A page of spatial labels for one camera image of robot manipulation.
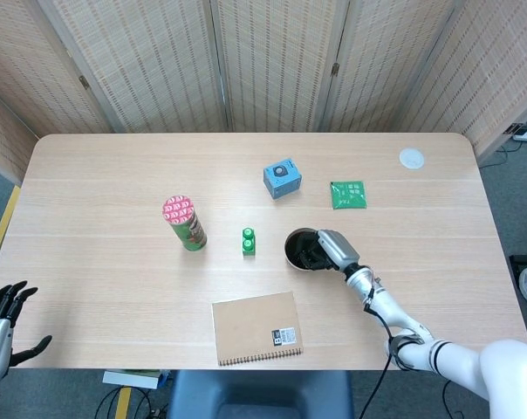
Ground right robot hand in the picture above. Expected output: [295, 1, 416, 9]
[295, 228, 362, 271]

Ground green sachet packet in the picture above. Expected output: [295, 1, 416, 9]
[330, 180, 369, 211]

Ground blue cardboard box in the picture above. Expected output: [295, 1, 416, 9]
[263, 157, 303, 202]

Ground green toy building block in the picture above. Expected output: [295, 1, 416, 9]
[241, 226, 257, 257]

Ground brown spiral notebook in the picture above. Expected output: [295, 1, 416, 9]
[211, 291, 305, 367]

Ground white round table grommet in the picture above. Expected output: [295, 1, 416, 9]
[398, 148, 426, 169]

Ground green Pringles chips can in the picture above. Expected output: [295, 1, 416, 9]
[161, 196, 209, 252]

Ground blue-grey chair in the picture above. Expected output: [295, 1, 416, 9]
[166, 369, 354, 419]

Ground woven folding screen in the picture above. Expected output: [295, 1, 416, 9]
[0, 0, 527, 187]

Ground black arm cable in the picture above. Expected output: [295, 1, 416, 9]
[362, 272, 424, 419]

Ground black floor cables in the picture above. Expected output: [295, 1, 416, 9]
[93, 385, 169, 419]

